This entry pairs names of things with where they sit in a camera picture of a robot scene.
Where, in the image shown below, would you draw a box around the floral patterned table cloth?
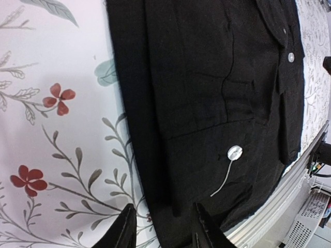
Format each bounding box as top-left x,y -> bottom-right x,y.
1,1 -> 330,247

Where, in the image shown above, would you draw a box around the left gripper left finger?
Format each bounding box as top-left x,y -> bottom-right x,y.
92,204 -> 137,248

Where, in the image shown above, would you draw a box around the black long sleeve shirt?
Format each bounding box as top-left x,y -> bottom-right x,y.
107,1 -> 305,247

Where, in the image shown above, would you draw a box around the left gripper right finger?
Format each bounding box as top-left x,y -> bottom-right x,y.
191,203 -> 235,248

